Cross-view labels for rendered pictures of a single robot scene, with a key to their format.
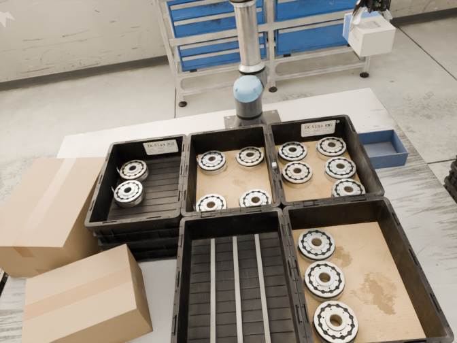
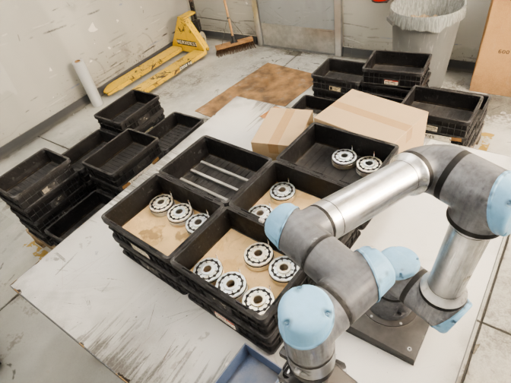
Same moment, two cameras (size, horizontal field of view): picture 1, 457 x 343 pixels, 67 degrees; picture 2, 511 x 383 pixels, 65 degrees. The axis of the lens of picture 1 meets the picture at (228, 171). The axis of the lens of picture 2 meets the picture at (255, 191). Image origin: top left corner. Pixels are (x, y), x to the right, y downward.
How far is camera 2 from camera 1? 168 cm
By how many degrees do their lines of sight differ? 83
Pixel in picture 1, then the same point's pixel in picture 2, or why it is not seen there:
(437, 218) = (150, 360)
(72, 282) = (291, 124)
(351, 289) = (166, 226)
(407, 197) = (183, 362)
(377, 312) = (147, 227)
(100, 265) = (291, 134)
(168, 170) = not seen: hidden behind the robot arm
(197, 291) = (238, 169)
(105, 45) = not seen: outside the picture
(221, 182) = not seen: hidden behind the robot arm
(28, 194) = (382, 107)
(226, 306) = (217, 176)
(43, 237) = (330, 111)
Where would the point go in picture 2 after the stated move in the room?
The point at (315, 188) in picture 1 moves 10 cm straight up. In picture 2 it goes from (236, 262) to (231, 244)
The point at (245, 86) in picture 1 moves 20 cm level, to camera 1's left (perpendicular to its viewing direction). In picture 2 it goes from (392, 254) to (414, 209)
